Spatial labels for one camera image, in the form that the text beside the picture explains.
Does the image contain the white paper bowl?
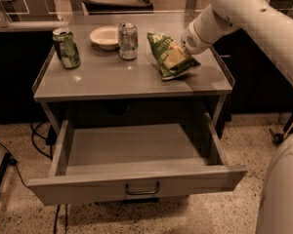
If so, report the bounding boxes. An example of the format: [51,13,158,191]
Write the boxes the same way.
[90,26,118,51]

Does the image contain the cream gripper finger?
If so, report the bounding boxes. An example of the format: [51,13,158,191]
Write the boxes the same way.
[163,45,186,69]

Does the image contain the green soda can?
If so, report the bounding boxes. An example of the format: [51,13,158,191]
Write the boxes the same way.
[53,27,80,69]

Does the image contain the grey cabinet with top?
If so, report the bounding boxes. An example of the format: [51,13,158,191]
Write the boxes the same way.
[33,12,234,130]

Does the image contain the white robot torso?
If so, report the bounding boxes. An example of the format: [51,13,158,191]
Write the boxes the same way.
[255,134,293,234]

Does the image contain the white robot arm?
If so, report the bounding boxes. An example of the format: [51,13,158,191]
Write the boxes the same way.
[181,0,293,87]

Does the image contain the black wheeled cart base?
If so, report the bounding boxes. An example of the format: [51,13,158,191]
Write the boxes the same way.
[270,111,293,144]

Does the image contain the black metal drawer handle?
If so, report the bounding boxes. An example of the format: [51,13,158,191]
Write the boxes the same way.
[125,181,160,196]

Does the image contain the open grey top drawer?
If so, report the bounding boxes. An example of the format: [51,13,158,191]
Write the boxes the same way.
[28,114,247,205]

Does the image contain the silver soda can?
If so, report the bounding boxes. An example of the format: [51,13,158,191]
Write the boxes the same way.
[118,22,138,60]

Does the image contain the green jalapeno chip bag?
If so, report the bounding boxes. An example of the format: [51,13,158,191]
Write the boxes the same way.
[146,32,200,81]

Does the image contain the black floor cables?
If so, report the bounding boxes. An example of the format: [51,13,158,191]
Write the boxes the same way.
[0,120,69,234]

